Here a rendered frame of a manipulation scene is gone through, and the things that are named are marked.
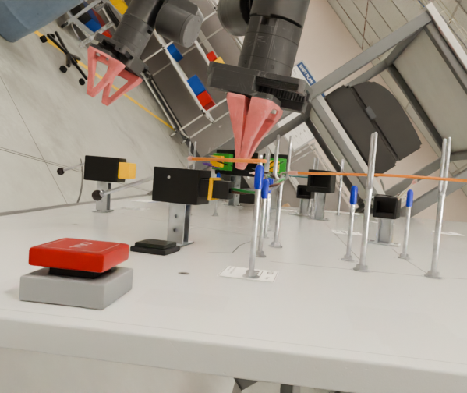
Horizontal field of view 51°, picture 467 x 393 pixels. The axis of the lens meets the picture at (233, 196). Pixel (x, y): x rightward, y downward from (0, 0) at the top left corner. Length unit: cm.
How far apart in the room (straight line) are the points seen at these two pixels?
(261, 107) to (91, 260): 25
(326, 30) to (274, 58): 828
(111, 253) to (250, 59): 26
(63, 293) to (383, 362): 19
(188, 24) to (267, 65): 38
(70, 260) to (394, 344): 20
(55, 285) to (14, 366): 45
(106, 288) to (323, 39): 847
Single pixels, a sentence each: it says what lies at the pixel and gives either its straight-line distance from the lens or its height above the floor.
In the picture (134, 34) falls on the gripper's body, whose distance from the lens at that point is 90.
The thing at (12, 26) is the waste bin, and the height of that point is 12.
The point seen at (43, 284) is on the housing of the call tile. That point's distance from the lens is 33.
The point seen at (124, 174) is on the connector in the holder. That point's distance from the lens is 89.
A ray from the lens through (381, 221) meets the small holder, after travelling 78.
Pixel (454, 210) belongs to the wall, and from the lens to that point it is 824.
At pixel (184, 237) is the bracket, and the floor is 111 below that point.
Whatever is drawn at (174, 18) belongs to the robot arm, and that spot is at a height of 123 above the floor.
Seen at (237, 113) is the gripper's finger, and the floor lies 124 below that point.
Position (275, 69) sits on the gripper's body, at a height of 130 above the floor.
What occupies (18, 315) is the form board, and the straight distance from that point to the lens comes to 31.
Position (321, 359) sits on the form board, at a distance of 27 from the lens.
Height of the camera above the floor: 126
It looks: 7 degrees down
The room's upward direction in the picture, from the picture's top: 57 degrees clockwise
